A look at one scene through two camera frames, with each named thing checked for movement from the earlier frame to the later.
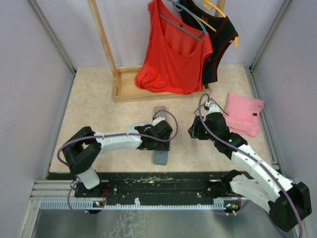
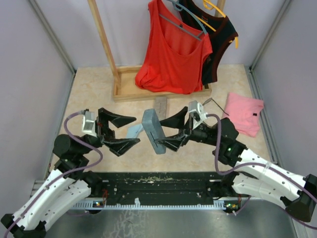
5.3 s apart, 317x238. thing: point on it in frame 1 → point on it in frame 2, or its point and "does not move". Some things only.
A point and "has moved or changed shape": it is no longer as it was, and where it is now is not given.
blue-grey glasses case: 160,157 has moved or changed shape
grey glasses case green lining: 160,114 has moved or changed shape
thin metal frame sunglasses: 215,102 does not move
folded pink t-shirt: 241,114 does not move
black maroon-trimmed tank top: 226,32 does not move
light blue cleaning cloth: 131,129 does not move
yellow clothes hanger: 210,5 does not move
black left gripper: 162,146 → 118,146
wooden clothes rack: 125,89 does not move
